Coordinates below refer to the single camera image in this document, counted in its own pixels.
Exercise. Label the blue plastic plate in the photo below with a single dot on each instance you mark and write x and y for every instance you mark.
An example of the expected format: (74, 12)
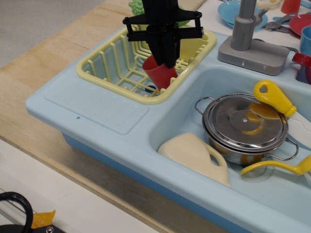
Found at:
(230, 9)

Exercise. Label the grey plastic fork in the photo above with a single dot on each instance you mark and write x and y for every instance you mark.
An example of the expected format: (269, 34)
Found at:
(278, 23)

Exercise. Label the light blue toy sink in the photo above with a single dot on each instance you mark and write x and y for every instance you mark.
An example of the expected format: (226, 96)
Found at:
(105, 106)

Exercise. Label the grey toy faucet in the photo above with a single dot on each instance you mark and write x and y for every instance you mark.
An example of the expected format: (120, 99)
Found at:
(240, 49)

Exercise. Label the cream plastic jug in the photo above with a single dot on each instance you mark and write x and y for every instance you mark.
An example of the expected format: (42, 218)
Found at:
(191, 151)

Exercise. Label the red plastic plate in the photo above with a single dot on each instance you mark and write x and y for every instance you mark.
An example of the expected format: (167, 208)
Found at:
(298, 23)

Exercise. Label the orange plastic cup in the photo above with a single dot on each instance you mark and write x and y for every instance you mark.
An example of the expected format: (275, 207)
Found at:
(290, 6)

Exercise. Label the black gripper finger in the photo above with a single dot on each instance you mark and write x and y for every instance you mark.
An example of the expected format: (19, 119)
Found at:
(171, 45)
(156, 43)

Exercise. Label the yellow handled toy knife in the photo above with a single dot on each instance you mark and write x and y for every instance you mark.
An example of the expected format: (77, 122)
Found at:
(268, 92)

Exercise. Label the blue plastic cup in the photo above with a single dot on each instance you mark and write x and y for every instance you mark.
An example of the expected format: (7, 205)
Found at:
(305, 41)

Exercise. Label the steel pot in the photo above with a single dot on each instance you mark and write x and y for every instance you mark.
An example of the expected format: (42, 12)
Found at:
(284, 152)

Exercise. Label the cream toy item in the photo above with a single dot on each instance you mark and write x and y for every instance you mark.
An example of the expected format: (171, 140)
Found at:
(270, 4)

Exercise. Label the red plastic cup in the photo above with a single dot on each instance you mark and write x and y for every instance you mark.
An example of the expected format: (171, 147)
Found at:
(159, 75)

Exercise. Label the wooden board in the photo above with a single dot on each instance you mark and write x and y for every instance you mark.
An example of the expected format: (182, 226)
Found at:
(40, 40)

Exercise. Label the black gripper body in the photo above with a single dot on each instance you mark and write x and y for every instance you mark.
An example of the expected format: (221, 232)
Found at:
(164, 18)

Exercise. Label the black device base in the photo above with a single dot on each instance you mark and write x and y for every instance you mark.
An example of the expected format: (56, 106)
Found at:
(12, 228)

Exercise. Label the yellow dish rack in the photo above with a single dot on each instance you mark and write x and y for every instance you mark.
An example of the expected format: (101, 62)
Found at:
(128, 68)

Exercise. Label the yellow plastic ladle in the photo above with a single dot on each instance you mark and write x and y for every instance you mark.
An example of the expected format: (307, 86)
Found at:
(303, 167)

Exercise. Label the yellow tape piece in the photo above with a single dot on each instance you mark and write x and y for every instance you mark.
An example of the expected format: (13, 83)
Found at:
(42, 219)

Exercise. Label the green toy bitter gourd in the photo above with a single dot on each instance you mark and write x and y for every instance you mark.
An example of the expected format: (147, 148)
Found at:
(138, 9)

